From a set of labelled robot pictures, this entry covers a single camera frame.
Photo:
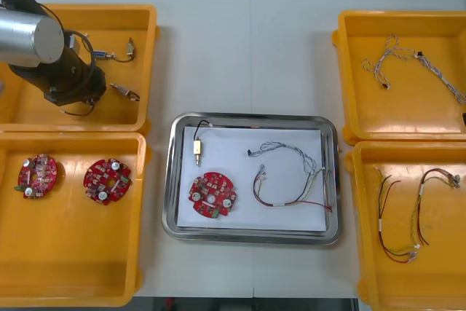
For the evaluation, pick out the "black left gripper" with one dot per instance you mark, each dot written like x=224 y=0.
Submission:
x=78 y=83

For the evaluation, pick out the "small metal solenoid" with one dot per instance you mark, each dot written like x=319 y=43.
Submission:
x=130 y=47
x=197 y=148

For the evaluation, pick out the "round red circuit board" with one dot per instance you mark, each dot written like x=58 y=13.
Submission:
x=47 y=170
x=218 y=185
x=94 y=176

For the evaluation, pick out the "silver-grey left robot arm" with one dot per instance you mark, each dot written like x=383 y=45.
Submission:
x=25 y=38

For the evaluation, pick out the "white label solenoid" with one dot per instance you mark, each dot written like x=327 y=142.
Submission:
x=122 y=89

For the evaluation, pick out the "yellow-orange plastic bin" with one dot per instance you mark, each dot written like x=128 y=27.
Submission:
x=73 y=271
x=400 y=289
x=109 y=118
x=349 y=52

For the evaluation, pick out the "steel tray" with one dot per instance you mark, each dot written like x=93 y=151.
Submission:
x=333 y=231

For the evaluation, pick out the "white paper sheet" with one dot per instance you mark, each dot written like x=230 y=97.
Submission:
x=284 y=223

